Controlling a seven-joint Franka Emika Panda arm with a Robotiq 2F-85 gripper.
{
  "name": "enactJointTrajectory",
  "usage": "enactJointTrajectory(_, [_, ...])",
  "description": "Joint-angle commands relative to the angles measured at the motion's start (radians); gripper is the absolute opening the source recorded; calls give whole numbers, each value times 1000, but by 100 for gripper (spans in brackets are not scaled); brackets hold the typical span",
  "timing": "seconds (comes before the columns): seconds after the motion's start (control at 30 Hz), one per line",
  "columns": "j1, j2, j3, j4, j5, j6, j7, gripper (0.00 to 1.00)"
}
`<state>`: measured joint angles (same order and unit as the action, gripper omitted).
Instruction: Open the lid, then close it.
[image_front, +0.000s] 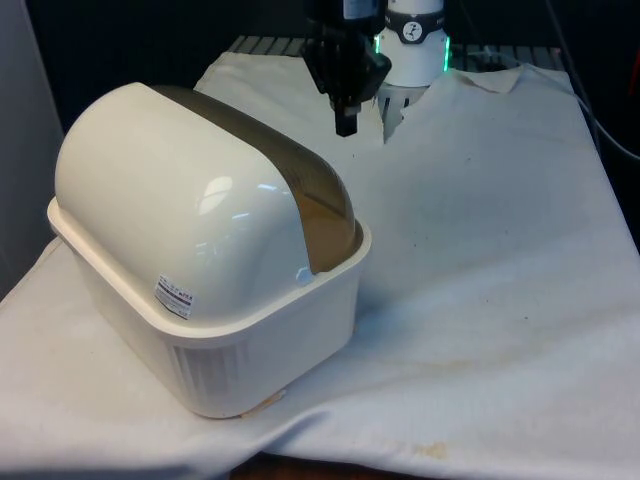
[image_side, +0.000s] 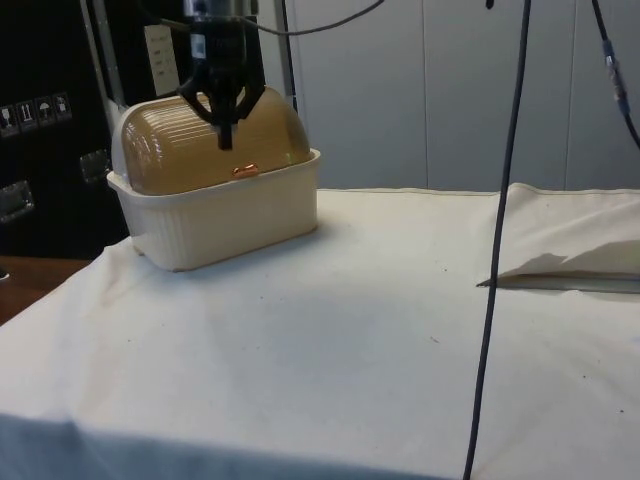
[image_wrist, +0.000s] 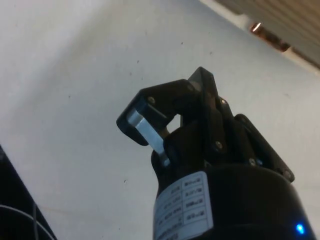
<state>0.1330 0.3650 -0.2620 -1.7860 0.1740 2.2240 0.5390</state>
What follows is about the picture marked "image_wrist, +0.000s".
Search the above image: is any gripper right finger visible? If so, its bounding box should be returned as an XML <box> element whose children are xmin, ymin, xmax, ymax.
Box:
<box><xmin>202</xmin><ymin>70</ymin><xmax>296</xmax><ymax>184</ymax></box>

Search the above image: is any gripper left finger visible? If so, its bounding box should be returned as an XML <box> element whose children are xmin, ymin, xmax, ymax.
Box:
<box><xmin>115</xmin><ymin>66</ymin><xmax>209</xmax><ymax>168</ymax></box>

